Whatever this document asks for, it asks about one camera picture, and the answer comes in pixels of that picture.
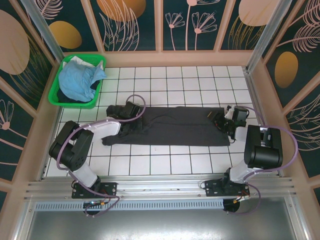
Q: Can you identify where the dark grey t-shirt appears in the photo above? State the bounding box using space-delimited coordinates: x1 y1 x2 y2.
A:
101 105 231 148

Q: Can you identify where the green plastic laundry basket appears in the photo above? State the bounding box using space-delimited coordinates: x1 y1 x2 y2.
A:
47 53 107 109

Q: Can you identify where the navy blue t-shirt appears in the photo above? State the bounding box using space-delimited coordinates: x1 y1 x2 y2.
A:
57 81 101 104

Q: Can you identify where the light blue t-shirt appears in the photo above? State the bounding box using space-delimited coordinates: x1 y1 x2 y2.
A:
57 61 108 102

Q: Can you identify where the grey metal sheet panel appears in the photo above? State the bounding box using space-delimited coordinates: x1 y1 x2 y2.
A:
23 197 302 240

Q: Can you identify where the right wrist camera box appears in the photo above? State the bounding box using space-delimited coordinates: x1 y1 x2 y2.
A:
224 104 249 121

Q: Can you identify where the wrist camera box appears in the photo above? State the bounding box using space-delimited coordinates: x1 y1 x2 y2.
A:
124 100 141 119
224 104 249 121

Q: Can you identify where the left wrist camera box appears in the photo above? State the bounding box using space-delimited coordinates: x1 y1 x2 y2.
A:
124 100 141 119

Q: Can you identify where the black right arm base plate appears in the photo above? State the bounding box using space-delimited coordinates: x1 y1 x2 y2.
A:
204 179 251 199

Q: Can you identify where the aluminium mounting rail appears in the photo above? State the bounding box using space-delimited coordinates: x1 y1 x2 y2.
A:
23 174 296 201

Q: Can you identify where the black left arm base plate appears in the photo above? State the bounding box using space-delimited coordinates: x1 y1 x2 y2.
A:
71 181 119 200

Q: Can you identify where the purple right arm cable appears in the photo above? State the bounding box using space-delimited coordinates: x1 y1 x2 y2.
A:
226 106 299 216

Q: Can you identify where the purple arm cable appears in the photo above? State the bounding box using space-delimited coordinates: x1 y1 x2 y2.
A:
56 94 147 218
226 106 299 216

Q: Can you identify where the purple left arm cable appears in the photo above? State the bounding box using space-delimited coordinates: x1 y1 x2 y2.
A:
56 94 147 218

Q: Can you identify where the grey slotted cable duct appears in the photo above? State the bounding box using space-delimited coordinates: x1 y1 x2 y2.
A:
34 198 225 211

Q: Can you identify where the aluminium corner post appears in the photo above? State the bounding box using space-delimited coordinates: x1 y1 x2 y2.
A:
20 0 74 76
244 0 293 74

